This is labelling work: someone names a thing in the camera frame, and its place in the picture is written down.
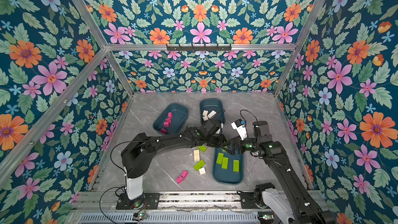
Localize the green long brick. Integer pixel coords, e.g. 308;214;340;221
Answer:
216;152;224;165
193;160;206;171
221;157;229;170
197;145;207;152
233;160;240;173

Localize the white long brick bottom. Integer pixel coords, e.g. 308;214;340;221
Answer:
207;111;217;119

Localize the cream long brick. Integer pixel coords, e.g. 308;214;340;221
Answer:
193;149;201;162

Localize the pink long brick bottom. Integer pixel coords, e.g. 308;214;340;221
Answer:
176;170;188;184

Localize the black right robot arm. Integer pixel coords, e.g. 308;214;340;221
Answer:
230;119;335;224

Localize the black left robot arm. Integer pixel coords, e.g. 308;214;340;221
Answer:
121;120;228;202

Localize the right teal bin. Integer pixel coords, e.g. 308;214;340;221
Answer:
212;148;244;185

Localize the teal bin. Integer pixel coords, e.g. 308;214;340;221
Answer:
212;148;244;185
152;103;189;135
200;98;226;125

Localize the middle teal bin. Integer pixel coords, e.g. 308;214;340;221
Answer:
200;98;226;125

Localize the left teal bin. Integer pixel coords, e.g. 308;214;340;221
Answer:
152;103;189;135

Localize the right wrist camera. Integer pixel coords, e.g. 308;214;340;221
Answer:
231;119;248;141

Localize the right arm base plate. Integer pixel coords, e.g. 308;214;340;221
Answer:
237;191;266;209

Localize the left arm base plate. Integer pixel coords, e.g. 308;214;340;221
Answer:
116;192;161;210

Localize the black bracket on rail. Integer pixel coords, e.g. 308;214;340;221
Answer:
166;44;232;52

